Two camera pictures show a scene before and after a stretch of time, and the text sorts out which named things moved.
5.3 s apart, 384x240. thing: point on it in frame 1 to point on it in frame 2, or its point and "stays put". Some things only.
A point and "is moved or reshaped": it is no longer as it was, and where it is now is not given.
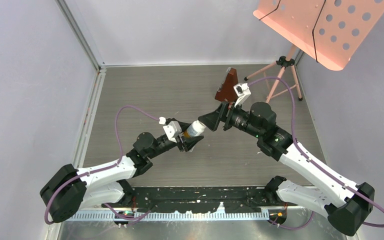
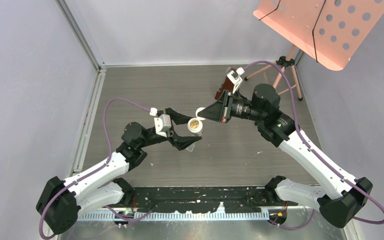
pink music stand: x=329 y=31 stays put
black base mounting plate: x=204 y=199 stays put
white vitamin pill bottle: x=196 y=129 is moved or reshaped
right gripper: x=212 y=120 to x=221 y=110
